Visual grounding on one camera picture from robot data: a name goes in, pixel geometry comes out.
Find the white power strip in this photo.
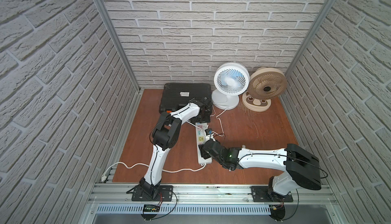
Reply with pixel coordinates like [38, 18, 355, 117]
[195, 123, 212, 166]

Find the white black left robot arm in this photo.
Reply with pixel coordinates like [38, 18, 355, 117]
[139, 97, 212, 199]

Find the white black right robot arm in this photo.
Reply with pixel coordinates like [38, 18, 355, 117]
[199, 139, 322, 199]

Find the white desk fan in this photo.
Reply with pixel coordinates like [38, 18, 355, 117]
[212, 62, 250, 110]

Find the beige bear desk fan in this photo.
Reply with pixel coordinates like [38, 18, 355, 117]
[242, 67, 288, 112]

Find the black plastic tool case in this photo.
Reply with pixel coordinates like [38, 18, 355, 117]
[159, 82, 212, 113]

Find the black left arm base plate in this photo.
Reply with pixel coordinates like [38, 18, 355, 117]
[131, 185, 173, 202]

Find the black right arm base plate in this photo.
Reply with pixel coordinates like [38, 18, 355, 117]
[250, 186, 293, 203]

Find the white power strip cable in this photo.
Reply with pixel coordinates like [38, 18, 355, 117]
[101, 161, 207, 182]

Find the aluminium front rail frame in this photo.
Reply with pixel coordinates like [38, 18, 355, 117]
[79, 183, 348, 224]

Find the white vented cable duct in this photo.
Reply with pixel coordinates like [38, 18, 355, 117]
[96, 204, 271, 215]

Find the aluminium corner post left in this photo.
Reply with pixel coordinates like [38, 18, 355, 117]
[93, 0, 141, 93]

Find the aluminium corner post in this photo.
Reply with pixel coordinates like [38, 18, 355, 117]
[93, 0, 141, 93]
[285, 0, 336, 78]

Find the aluminium corner post right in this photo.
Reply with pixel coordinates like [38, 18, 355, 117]
[285, 0, 336, 78]

